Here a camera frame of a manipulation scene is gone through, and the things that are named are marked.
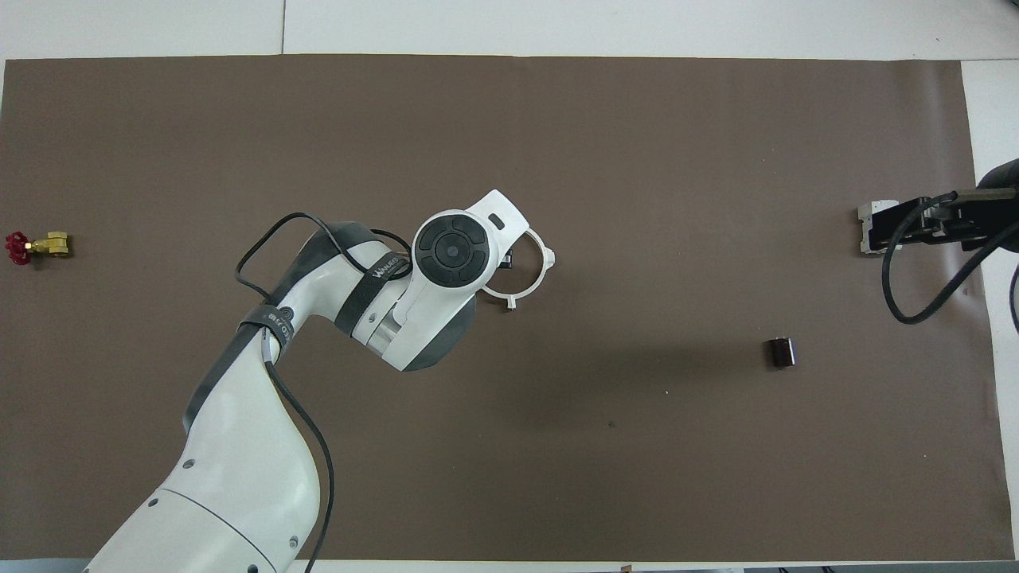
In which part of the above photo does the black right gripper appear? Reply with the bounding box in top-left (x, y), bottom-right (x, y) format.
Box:
top-left (869, 159), bottom-right (1019, 252)

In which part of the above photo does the brown table mat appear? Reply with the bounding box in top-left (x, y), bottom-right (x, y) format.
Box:
top-left (0, 54), bottom-right (1016, 562)

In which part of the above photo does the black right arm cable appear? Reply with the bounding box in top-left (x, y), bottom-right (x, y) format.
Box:
top-left (882, 189), bottom-right (1019, 325)

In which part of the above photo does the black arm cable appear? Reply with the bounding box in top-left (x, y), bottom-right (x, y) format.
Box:
top-left (882, 189), bottom-right (1019, 325)
top-left (233, 211), bottom-right (415, 573)

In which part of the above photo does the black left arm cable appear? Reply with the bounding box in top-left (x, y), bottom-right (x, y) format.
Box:
top-left (233, 211), bottom-right (415, 573)

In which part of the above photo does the brass valve with red handle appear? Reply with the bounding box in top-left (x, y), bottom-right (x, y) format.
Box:
top-left (4, 231), bottom-right (72, 267)

